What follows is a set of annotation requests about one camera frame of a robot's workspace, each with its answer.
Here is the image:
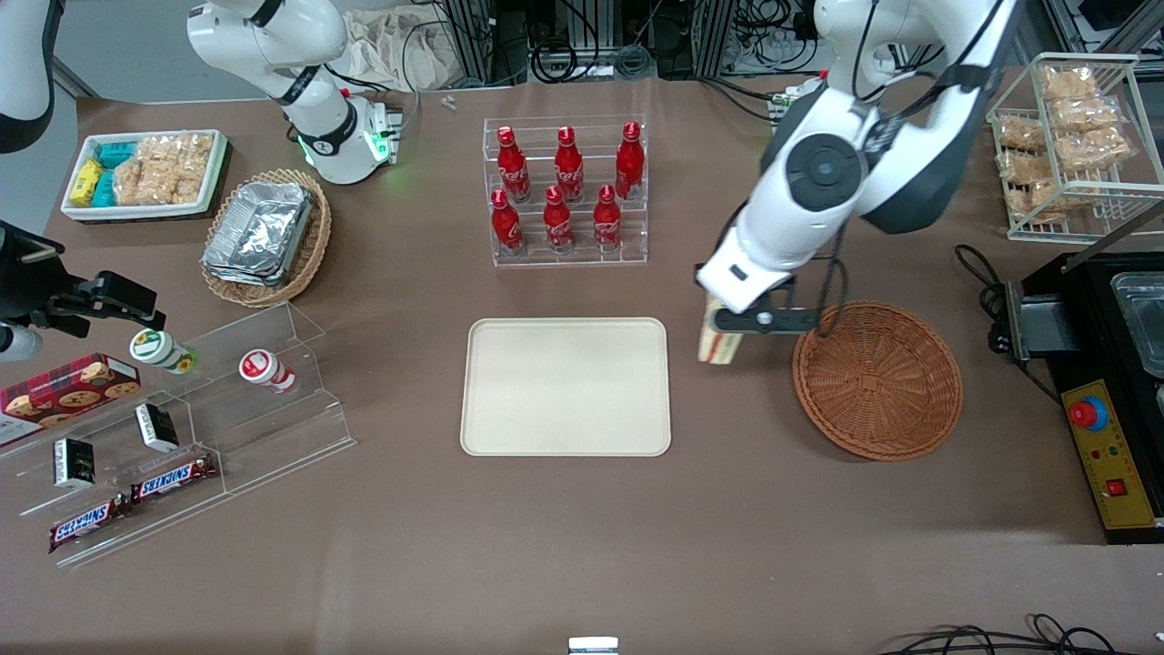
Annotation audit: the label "rice cracker pack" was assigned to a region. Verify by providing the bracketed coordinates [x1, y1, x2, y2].
[136, 134, 215, 176]
[114, 162, 206, 207]

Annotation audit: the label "stacked aluminium foil containers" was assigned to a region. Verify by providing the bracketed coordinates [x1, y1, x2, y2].
[201, 181, 315, 287]

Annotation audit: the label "small black white box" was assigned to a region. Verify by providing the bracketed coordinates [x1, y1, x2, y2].
[135, 402, 181, 453]
[53, 438, 97, 489]

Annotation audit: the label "red lidded yogurt cup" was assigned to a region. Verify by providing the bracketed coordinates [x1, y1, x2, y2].
[239, 349, 297, 394]

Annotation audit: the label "clear acrylic bottle rack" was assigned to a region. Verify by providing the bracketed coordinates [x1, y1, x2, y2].
[482, 116, 649, 268]

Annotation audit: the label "bagged fried snack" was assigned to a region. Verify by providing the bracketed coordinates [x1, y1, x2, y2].
[1050, 96, 1125, 134]
[1009, 180, 1089, 223]
[1041, 65, 1099, 102]
[995, 116, 1048, 154]
[1055, 127, 1134, 173]
[998, 150, 1057, 186]

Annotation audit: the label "yellow snack box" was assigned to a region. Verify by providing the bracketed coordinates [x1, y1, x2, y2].
[70, 158, 105, 207]

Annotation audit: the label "black countertop appliance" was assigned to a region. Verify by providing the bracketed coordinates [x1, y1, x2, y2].
[1005, 249, 1164, 545]

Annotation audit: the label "red cola bottle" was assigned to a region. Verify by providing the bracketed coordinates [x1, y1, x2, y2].
[543, 186, 575, 256]
[490, 188, 526, 257]
[497, 126, 532, 205]
[615, 121, 646, 201]
[554, 126, 585, 204]
[593, 185, 623, 254]

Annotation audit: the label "coiled background cables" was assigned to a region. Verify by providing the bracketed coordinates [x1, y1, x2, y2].
[530, 32, 657, 85]

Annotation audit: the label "light wicker basket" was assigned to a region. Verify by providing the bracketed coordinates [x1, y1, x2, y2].
[200, 168, 332, 308]

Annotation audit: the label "red cookie box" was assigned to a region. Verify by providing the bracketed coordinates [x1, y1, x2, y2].
[0, 353, 142, 447]

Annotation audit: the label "triangular sandwich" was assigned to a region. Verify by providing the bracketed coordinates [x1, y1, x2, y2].
[697, 298, 744, 367]

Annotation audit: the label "snickers chocolate bar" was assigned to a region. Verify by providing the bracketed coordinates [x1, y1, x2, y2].
[130, 454, 219, 504]
[48, 499, 131, 554]

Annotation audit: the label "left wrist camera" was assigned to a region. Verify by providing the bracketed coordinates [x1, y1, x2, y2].
[713, 307, 820, 335]

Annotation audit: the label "brown wicker basket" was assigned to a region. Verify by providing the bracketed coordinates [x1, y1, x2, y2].
[792, 301, 963, 462]

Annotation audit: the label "black arm base cables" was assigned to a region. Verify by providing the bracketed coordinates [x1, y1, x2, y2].
[698, 76, 792, 125]

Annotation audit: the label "yellow emergency stop box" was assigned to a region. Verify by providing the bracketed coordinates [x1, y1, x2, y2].
[1061, 378, 1160, 531]

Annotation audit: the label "clear acrylic stepped shelf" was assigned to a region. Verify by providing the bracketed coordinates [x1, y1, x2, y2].
[0, 302, 357, 569]

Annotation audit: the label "beige rectangular tray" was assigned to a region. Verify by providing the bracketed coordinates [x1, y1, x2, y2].
[460, 317, 672, 457]

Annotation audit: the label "white wire rack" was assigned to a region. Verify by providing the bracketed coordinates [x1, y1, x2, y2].
[987, 52, 1164, 244]

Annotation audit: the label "white snack tray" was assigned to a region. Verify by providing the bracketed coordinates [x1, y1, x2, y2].
[61, 129, 229, 222]

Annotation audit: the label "beige cloth bag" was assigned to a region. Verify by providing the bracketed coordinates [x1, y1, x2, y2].
[341, 7, 456, 92]

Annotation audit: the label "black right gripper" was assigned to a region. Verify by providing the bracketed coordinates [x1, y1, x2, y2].
[0, 223, 167, 330]

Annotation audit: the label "green lidded yogurt cup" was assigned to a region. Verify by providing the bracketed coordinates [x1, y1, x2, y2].
[129, 328, 199, 376]

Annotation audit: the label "clear appliance pan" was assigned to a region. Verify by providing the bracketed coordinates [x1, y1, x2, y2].
[1111, 273, 1164, 379]

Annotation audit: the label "black appliance power cable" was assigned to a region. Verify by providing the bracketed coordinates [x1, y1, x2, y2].
[953, 244, 1065, 407]

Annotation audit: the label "black floor cables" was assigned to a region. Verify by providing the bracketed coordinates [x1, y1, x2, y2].
[878, 614, 1164, 655]

